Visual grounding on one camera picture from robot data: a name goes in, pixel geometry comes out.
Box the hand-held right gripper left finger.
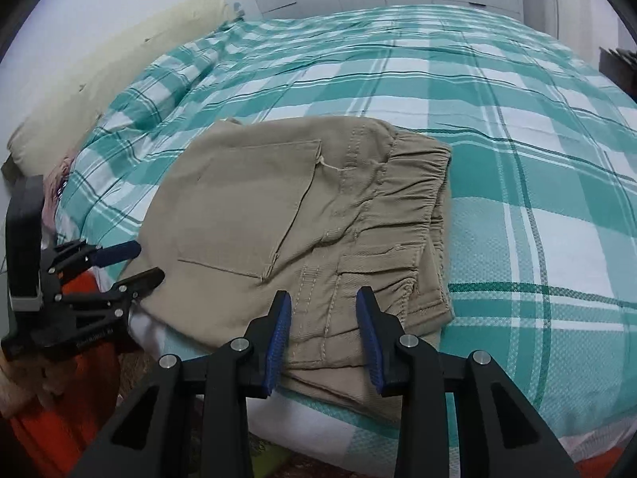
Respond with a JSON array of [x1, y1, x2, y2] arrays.
[[82, 290, 293, 478]]

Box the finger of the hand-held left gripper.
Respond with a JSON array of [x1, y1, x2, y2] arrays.
[[55, 267, 166, 320], [47, 240, 143, 280]]

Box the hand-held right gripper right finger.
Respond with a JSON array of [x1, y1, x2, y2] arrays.
[[355, 286, 580, 478]]

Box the khaki pants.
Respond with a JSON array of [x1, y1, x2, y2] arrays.
[[119, 116, 456, 421]]

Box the person's left hand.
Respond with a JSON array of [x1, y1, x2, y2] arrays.
[[0, 349, 70, 420]]

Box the pink cloth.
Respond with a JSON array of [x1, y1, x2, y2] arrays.
[[42, 156, 76, 232]]

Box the person's orange clothing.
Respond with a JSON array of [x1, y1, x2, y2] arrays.
[[7, 269, 126, 478]]

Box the cream pillow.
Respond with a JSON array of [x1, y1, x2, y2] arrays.
[[7, 0, 240, 172]]

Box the green white plaid blanket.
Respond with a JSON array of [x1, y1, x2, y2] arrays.
[[55, 5, 637, 464]]

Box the dark cloth pile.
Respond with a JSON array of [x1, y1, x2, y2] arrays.
[[598, 46, 637, 96]]

